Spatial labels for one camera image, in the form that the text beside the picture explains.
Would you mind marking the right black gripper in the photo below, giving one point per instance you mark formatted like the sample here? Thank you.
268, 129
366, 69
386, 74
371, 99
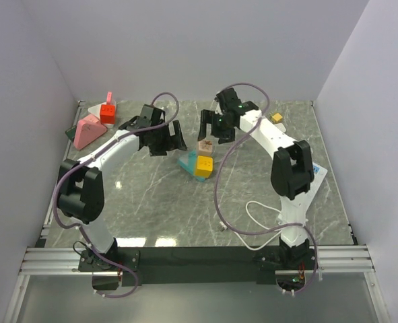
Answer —
207, 117

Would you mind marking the white rounded square adapter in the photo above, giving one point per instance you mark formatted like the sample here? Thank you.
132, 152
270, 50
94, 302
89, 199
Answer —
281, 127

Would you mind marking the white triangular adapter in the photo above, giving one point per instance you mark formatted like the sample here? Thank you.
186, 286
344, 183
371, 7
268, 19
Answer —
95, 110

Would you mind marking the small yellow plug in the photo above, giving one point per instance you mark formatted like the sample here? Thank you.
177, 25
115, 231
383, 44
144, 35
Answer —
276, 118

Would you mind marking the pink rounded socket block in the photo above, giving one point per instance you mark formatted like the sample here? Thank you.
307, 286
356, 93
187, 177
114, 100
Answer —
88, 130

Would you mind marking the teal block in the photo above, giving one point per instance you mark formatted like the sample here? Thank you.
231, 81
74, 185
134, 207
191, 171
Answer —
187, 162

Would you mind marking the aluminium rail frame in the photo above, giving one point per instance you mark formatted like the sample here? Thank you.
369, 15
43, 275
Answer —
64, 261

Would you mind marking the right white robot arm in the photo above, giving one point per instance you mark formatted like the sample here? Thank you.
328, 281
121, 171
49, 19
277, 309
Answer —
291, 170

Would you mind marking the beige cube socket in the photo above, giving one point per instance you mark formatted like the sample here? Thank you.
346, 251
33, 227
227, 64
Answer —
204, 148

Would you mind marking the white power strip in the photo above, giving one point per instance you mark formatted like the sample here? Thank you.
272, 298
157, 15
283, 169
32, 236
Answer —
319, 175

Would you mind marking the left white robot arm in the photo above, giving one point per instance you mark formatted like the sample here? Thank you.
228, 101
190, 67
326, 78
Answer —
79, 193

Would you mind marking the pink plug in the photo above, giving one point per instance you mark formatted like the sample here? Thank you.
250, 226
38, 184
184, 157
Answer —
109, 100

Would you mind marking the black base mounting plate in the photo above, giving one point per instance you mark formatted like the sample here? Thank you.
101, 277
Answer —
168, 265

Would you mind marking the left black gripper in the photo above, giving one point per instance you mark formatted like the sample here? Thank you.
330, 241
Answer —
172, 142

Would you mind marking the red cube socket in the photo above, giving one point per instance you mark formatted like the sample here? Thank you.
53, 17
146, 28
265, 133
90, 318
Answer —
107, 114

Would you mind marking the yellow cube socket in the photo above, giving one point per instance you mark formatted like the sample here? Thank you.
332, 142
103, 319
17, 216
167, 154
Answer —
203, 166

